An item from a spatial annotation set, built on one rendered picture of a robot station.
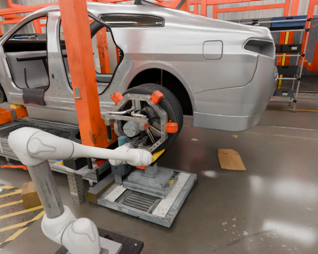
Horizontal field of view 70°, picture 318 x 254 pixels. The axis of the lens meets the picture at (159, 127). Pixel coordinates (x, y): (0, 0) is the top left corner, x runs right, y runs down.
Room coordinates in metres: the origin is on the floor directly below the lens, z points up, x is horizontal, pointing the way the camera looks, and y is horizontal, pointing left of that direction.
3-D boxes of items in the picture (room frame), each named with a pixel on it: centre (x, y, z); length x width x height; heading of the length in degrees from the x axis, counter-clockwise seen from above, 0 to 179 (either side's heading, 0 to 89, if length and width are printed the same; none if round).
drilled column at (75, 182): (1.97, 0.86, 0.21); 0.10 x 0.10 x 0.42; 64
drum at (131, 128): (1.90, 0.21, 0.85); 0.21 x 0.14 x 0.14; 154
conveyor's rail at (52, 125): (3.42, 1.44, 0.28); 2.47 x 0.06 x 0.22; 64
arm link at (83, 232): (1.02, 0.46, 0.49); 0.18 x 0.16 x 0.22; 61
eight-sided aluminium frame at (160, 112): (1.97, 0.18, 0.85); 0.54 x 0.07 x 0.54; 64
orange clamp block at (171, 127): (1.83, -0.11, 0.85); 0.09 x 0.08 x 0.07; 64
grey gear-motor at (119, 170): (2.28, 0.37, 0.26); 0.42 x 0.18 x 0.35; 154
